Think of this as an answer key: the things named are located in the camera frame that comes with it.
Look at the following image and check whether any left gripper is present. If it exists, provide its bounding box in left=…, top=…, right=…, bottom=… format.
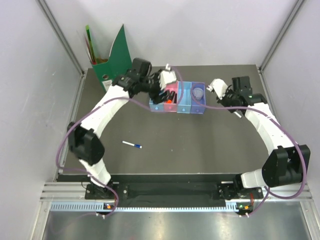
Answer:
left=139, top=70, right=170, bottom=105

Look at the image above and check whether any green lever arch binder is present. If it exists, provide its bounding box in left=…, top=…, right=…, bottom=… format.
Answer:
left=84, top=25, right=132, bottom=92

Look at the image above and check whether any light blue drawer box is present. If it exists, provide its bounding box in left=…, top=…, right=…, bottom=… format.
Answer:
left=149, top=98, right=165, bottom=112

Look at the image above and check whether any pink drawer box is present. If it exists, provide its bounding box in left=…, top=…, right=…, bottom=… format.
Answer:
left=163, top=82, right=178, bottom=112

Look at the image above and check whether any orange highlighter marker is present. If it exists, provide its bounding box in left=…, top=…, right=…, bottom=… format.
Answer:
left=165, top=91, right=176, bottom=104

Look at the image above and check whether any green highlighter marker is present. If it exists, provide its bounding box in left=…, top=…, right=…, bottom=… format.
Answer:
left=173, top=93, right=177, bottom=104

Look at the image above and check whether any clear round clip container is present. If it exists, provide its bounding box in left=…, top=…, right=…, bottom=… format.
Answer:
left=191, top=87, right=204, bottom=101

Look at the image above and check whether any purple drawer box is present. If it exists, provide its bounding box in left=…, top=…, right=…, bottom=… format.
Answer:
left=190, top=82, right=206, bottom=114

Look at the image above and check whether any teal blue drawer box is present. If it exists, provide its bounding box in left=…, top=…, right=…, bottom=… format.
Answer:
left=177, top=81, right=192, bottom=114

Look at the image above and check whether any blue white pen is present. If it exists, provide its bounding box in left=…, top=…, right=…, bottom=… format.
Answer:
left=122, top=140, right=142, bottom=149

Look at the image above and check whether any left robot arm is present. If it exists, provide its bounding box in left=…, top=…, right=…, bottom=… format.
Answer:
left=67, top=58, right=177, bottom=199

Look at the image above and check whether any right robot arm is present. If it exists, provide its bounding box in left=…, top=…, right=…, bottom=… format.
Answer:
left=210, top=76, right=311, bottom=198

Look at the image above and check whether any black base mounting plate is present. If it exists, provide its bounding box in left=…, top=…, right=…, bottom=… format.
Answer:
left=85, top=180, right=263, bottom=202

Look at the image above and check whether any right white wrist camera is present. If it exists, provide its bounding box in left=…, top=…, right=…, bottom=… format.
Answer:
left=206, top=78, right=228, bottom=100

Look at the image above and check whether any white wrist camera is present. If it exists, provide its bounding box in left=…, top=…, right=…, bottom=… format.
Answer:
left=206, top=78, right=228, bottom=100
left=159, top=63, right=177, bottom=90

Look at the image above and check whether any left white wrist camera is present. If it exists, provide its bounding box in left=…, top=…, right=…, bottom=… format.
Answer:
left=159, top=63, right=177, bottom=90

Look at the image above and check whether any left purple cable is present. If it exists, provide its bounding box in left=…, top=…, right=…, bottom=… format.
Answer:
left=55, top=66, right=185, bottom=218

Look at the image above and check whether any purple cable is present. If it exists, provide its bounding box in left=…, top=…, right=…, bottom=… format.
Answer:
left=190, top=89, right=308, bottom=218
left=55, top=66, right=185, bottom=218

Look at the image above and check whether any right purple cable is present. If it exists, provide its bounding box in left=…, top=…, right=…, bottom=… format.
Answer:
left=190, top=89, right=308, bottom=218

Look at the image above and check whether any grey slotted cable duct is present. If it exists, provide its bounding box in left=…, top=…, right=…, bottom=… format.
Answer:
left=49, top=199, right=255, bottom=213

